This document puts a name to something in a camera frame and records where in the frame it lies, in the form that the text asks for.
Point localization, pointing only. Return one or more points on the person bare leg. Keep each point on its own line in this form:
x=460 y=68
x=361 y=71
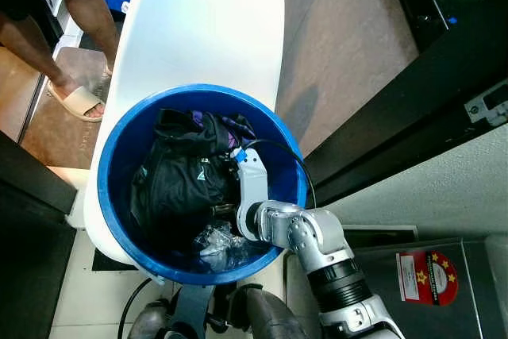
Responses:
x=32 y=53
x=91 y=17

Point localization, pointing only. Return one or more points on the blue plastic bucket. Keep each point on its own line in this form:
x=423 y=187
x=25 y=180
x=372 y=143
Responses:
x=119 y=196

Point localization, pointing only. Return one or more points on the dark grey robot leg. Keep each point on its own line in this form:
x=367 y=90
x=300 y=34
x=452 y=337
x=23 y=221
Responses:
x=270 y=315

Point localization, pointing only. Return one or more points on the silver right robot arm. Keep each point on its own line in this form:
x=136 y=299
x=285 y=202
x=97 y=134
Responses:
x=325 y=252

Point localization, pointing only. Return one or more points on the black garment with white print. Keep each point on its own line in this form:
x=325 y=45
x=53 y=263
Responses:
x=178 y=180

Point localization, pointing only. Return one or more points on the brown door mat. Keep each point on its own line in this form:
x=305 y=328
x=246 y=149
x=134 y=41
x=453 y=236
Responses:
x=55 y=140

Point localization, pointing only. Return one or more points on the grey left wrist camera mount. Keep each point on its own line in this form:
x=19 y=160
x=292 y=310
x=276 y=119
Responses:
x=190 y=307

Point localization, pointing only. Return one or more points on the red sticker on washer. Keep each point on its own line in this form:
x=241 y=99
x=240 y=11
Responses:
x=427 y=277

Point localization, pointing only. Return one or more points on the beige slide sandal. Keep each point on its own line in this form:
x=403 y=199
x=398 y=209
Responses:
x=75 y=101

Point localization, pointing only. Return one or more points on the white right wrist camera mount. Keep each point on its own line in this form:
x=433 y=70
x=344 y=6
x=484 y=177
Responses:
x=252 y=180

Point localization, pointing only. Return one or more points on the black door frame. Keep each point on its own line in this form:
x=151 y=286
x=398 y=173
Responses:
x=397 y=125

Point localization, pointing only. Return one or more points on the clear crumpled plastic wrap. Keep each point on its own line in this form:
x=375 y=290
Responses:
x=222 y=245

